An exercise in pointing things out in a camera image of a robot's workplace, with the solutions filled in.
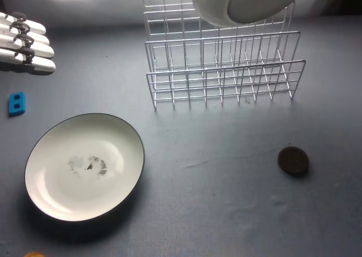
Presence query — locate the white plate with dark rim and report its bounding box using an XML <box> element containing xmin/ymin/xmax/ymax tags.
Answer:
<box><xmin>24</xmin><ymin>113</ymin><xmax>146</xmax><ymax>223</ymax></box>

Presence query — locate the silver wire dish rack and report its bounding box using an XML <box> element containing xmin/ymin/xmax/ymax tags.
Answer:
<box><xmin>140</xmin><ymin>0</ymin><xmax>308</xmax><ymax>110</ymax></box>

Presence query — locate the white plate with barcode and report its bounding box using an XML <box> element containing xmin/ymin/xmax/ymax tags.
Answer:
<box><xmin>191</xmin><ymin>0</ymin><xmax>311</xmax><ymax>27</ymax></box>

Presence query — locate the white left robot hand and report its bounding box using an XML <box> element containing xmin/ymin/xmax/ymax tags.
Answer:
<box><xmin>0</xmin><ymin>11</ymin><xmax>57</xmax><ymax>76</ymax></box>

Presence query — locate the blue block with holes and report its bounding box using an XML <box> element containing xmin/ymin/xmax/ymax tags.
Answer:
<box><xmin>7</xmin><ymin>91</ymin><xmax>27</xmax><ymax>118</ymax></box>

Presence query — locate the brown round cookie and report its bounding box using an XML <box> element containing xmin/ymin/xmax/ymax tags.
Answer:
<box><xmin>277</xmin><ymin>145</ymin><xmax>310</xmax><ymax>176</ymax></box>

